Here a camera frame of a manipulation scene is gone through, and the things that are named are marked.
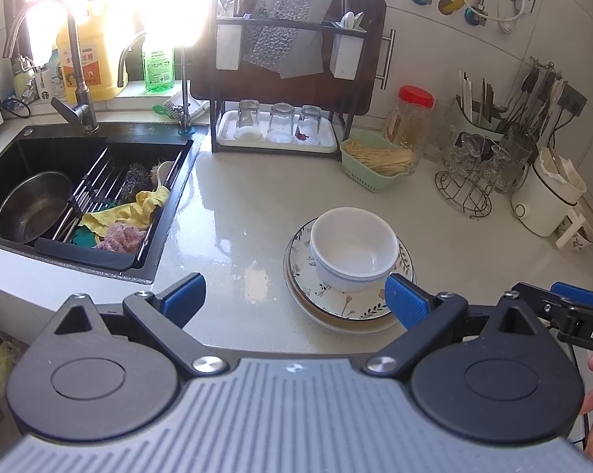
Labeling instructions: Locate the black kitchen sink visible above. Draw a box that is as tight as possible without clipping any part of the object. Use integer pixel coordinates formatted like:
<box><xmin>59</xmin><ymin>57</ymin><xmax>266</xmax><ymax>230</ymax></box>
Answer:
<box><xmin>0</xmin><ymin>123</ymin><xmax>202</xmax><ymax>284</ymax></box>

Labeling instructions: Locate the steel wool scrubber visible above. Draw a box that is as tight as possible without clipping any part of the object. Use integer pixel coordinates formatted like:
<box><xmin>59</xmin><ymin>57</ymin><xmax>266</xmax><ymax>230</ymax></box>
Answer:
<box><xmin>119</xmin><ymin>162</ymin><xmax>152</xmax><ymax>203</ymax></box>

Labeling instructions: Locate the white cutlery caddy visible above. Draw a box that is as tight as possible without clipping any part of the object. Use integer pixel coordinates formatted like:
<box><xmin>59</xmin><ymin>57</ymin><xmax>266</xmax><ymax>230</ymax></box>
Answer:
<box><xmin>215</xmin><ymin>24</ymin><xmax>241</xmax><ymax>71</ymax></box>
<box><xmin>329</xmin><ymin>34</ymin><xmax>361</xmax><ymax>81</ymax></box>

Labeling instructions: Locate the black cable loop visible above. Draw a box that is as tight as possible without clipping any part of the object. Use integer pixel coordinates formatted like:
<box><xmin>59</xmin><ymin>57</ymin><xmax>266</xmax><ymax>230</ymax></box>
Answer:
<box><xmin>1</xmin><ymin>99</ymin><xmax>31</xmax><ymax>119</ymax></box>

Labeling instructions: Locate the small white ceramic bowl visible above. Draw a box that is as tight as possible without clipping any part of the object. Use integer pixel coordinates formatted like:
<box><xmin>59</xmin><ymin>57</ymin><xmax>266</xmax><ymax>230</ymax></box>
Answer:
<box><xmin>310</xmin><ymin>207</ymin><xmax>400</xmax><ymax>281</ymax></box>

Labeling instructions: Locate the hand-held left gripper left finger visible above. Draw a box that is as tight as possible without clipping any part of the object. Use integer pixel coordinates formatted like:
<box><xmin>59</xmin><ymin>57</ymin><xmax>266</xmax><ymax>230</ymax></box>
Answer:
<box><xmin>55</xmin><ymin>273</ymin><xmax>228</xmax><ymax>378</ymax></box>

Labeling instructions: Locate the black sink drain rack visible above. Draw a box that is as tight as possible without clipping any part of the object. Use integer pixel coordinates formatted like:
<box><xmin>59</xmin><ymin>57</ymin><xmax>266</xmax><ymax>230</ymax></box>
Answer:
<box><xmin>34</xmin><ymin>140</ymin><xmax>189</xmax><ymax>271</ymax></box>

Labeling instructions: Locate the black power cable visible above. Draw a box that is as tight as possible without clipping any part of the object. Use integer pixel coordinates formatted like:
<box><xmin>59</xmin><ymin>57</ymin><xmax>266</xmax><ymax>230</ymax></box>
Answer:
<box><xmin>548</xmin><ymin>108</ymin><xmax>573</xmax><ymax>153</ymax></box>

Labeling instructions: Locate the row of hanging kitchen utensils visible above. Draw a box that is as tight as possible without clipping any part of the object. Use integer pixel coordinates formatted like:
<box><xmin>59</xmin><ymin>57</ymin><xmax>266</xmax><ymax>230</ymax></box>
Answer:
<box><xmin>503</xmin><ymin>56</ymin><xmax>573</xmax><ymax>134</ymax></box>

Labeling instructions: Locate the green handled brush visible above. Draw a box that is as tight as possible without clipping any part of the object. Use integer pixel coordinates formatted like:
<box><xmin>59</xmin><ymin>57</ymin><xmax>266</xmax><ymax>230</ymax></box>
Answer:
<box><xmin>152</xmin><ymin>100</ymin><xmax>184</xmax><ymax>120</ymax></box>

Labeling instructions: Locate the pink dish cloth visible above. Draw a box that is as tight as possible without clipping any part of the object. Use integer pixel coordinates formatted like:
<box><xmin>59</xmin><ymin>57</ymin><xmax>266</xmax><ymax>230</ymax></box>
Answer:
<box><xmin>97</xmin><ymin>222</ymin><xmax>149</xmax><ymax>255</ymax></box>

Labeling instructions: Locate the green utensil holder with chopsticks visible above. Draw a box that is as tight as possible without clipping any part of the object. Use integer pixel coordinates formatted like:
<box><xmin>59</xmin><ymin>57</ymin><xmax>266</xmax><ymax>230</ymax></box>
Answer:
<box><xmin>454</xmin><ymin>70</ymin><xmax>509</xmax><ymax>141</ymax></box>

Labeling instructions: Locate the green dish soap bottle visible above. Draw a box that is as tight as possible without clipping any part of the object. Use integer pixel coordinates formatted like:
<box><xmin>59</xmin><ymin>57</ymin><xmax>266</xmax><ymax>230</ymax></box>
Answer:
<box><xmin>142</xmin><ymin>30</ymin><xmax>175</xmax><ymax>94</ymax></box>

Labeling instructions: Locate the metal wire cup rack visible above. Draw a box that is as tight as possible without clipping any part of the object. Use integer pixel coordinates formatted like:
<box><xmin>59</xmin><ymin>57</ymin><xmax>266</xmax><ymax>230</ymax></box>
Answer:
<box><xmin>434</xmin><ymin>140</ymin><xmax>494</xmax><ymax>219</ymax></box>

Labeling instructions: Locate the white rose print plate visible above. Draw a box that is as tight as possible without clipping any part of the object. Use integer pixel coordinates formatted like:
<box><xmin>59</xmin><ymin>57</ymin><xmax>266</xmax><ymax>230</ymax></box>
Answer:
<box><xmin>283</xmin><ymin>251</ymin><xmax>410</xmax><ymax>334</ymax></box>

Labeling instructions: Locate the yellow detergent bottle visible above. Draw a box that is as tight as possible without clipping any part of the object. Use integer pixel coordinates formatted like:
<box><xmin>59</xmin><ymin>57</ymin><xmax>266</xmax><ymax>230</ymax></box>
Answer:
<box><xmin>56</xmin><ymin>10</ymin><xmax>122</xmax><ymax>105</ymax></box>

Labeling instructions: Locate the green plastic basket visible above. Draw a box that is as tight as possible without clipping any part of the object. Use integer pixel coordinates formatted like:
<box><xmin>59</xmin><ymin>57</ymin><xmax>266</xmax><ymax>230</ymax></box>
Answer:
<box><xmin>340</xmin><ymin>138</ymin><xmax>418</xmax><ymax>192</ymax></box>

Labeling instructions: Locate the clear glass tumbler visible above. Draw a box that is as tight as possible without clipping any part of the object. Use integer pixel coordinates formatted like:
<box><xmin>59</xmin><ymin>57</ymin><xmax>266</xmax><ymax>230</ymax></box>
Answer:
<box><xmin>422</xmin><ymin>101</ymin><xmax>457</xmax><ymax>162</ymax></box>

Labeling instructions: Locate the yellow green plastic bag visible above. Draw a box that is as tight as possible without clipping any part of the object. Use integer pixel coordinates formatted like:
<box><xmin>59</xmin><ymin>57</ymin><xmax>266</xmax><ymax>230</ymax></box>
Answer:
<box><xmin>0</xmin><ymin>325</ymin><xmax>26</xmax><ymax>390</ymax></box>

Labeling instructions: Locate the pile of bamboo toothpicks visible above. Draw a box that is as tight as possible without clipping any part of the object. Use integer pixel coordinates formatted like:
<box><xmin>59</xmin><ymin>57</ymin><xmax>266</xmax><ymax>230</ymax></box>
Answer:
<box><xmin>346</xmin><ymin>139</ymin><xmax>416</xmax><ymax>177</ymax></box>

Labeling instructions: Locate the steel bowl in sink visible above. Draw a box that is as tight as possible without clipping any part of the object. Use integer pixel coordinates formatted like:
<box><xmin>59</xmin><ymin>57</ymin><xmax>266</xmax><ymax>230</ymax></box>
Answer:
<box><xmin>0</xmin><ymin>171</ymin><xmax>75</xmax><ymax>244</ymax></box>

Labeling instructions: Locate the yellow dish cloth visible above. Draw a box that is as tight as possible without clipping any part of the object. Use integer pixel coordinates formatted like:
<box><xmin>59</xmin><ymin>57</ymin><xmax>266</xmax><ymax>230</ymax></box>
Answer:
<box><xmin>82</xmin><ymin>186</ymin><xmax>172</xmax><ymax>235</ymax></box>

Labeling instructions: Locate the black wall outlet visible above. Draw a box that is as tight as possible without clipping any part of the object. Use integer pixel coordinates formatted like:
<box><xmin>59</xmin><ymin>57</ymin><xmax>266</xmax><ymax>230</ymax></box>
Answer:
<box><xmin>558</xmin><ymin>84</ymin><xmax>588</xmax><ymax>116</ymax></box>

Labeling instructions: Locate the floral print white mug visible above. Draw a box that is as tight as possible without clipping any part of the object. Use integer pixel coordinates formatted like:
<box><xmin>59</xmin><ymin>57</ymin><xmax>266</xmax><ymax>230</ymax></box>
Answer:
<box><xmin>555</xmin><ymin>209</ymin><xmax>593</xmax><ymax>258</ymax></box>

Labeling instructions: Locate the group of clear glass cups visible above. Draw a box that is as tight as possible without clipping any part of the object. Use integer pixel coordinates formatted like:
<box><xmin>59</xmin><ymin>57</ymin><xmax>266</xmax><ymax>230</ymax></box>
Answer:
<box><xmin>439</xmin><ymin>130</ymin><xmax>534</xmax><ymax>195</ymax></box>

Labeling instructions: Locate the white dish brush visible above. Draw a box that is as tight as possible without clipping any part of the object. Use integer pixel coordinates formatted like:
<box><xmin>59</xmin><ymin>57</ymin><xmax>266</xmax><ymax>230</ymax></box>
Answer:
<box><xmin>150</xmin><ymin>160</ymin><xmax>175</xmax><ymax>193</ymax></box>

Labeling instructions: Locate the white electric cooker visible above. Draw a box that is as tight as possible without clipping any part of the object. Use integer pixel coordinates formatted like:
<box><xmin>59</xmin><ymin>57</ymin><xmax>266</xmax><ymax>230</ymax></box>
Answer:
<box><xmin>511</xmin><ymin>147</ymin><xmax>588</xmax><ymax>237</ymax></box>

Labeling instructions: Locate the small white bottle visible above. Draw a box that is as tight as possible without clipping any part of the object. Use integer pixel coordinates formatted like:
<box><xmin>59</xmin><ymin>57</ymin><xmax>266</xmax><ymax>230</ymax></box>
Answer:
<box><xmin>35</xmin><ymin>61</ymin><xmax>65</xmax><ymax>102</ymax></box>

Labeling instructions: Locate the owl print floral plate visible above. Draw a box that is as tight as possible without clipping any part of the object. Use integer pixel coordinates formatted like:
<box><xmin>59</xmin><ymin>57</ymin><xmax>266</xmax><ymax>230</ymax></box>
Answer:
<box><xmin>287</xmin><ymin>217</ymin><xmax>416</xmax><ymax>323</ymax></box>

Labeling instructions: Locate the small steel faucet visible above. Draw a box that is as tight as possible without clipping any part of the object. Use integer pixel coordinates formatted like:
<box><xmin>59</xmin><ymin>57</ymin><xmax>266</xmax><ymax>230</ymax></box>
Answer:
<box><xmin>116</xmin><ymin>30</ymin><xmax>197</xmax><ymax>134</ymax></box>

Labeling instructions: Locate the black metal dish rack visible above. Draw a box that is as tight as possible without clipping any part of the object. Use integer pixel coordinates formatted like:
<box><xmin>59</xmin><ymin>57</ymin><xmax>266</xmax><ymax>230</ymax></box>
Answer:
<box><xmin>209</xmin><ymin>0</ymin><xmax>369</xmax><ymax>161</ymax></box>

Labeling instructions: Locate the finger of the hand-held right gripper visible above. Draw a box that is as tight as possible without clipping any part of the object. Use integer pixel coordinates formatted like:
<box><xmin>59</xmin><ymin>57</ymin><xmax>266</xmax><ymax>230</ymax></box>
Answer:
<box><xmin>549</xmin><ymin>281</ymin><xmax>593</xmax><ymax>309</ymax></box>
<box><xmin>512</xmin><ymin>282</ymin><xmax>588</xmax><ymax>328</ymax></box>

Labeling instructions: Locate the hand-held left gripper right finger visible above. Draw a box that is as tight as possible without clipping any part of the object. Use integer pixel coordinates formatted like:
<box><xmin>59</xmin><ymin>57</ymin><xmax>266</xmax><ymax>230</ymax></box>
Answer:
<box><xmin>362</xmin><ymin>274</ymin><xmax>541</xmax><ymax>375</ymax></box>

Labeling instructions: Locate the bubble wrap sheet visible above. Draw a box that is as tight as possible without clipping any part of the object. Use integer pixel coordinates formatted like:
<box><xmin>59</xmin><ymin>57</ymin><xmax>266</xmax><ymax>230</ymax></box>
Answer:
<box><xmin>241</xmin><ymin>0</ymin><xmax>336</xmax><ymax>80</ymax></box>

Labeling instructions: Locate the tall steel kitchen faucet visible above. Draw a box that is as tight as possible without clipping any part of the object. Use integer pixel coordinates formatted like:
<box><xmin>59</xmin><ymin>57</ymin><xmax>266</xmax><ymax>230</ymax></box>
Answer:
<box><xmin>3</xmin><ymin>0</ymin><xmax>100</xmax><ymax>134</ymax></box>

